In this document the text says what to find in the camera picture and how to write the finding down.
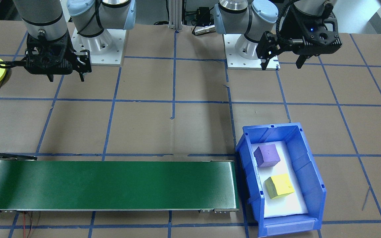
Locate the short aluminium extrusion post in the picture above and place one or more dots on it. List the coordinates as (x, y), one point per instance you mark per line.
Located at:
(174, 13)

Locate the black electronics box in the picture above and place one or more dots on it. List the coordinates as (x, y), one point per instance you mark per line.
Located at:
(203, 13)

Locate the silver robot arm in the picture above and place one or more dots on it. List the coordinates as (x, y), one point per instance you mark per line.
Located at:
(41, 13)
(233, 16)

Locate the yellow foam block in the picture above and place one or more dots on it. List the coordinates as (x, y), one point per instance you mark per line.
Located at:
(279, 186)

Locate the blue plastic storage bin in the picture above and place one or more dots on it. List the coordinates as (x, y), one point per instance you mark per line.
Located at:
(309, 185)

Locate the white foam pad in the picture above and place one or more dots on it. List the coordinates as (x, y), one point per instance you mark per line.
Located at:
(283, 208)

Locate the green conveyor belt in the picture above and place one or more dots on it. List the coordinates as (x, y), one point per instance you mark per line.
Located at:
(111, 185)

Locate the purple foam block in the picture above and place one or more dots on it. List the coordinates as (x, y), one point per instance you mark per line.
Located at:
(267, 156)

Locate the white square base plate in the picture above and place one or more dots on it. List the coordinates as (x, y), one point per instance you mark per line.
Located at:
(232, 59)
(116, 49)

